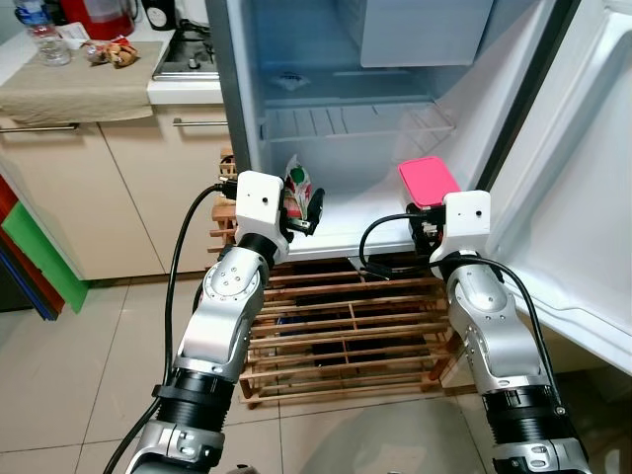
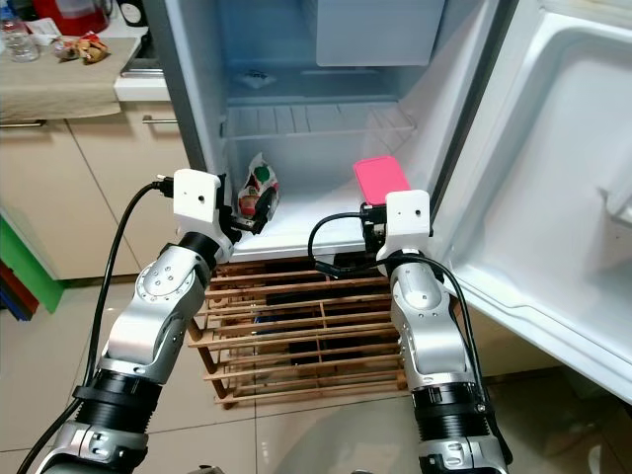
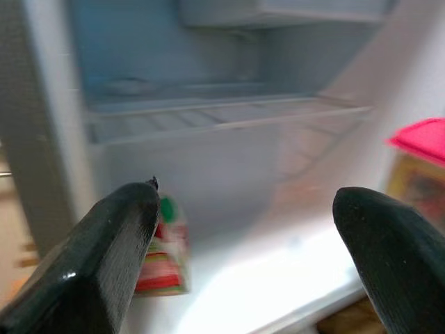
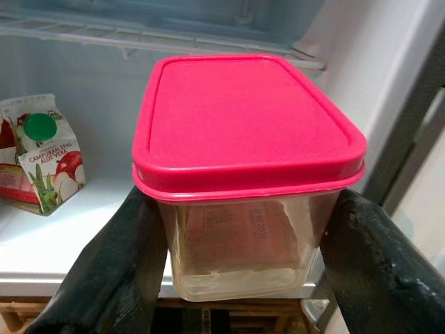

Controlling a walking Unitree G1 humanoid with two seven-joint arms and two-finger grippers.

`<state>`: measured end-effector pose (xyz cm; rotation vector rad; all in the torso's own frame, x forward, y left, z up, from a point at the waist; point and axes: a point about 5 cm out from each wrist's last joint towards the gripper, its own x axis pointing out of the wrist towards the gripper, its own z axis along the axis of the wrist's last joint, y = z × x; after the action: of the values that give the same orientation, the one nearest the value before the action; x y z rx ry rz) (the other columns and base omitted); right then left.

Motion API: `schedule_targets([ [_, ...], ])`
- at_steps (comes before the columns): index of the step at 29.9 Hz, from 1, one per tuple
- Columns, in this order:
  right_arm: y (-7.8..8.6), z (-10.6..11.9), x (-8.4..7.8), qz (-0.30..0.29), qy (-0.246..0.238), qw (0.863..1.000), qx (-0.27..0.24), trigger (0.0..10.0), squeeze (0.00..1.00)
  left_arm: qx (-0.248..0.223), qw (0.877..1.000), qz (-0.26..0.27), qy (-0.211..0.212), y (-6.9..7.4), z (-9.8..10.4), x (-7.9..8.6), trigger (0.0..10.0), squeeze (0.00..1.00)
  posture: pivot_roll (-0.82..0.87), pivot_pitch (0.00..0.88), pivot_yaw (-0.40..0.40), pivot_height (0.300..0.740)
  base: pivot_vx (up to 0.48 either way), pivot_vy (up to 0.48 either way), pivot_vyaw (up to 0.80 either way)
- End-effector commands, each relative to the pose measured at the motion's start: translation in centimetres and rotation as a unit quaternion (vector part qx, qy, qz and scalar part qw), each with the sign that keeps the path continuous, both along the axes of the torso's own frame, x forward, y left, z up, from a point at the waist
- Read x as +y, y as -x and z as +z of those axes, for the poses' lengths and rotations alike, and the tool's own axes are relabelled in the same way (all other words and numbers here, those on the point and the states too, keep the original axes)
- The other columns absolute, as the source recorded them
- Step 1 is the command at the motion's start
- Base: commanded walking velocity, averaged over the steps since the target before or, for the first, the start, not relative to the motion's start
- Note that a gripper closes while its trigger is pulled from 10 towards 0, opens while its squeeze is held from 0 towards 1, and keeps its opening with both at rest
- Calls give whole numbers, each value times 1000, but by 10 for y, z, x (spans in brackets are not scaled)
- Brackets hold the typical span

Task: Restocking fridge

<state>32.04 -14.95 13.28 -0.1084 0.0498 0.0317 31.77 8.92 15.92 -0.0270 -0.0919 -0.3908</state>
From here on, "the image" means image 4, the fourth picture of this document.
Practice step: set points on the wooden slatted crate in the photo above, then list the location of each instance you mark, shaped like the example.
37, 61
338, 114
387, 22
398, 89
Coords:
264, 308

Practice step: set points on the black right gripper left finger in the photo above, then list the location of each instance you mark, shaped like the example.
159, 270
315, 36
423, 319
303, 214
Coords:
114, 264

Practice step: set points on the clear container with pink lid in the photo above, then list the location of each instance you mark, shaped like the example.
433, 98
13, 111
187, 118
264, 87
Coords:
243, 121

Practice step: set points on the apple aloe vera juice carton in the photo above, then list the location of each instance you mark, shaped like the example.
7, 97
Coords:
45, 163

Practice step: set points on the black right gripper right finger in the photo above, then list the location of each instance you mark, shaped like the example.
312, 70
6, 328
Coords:
382, 278

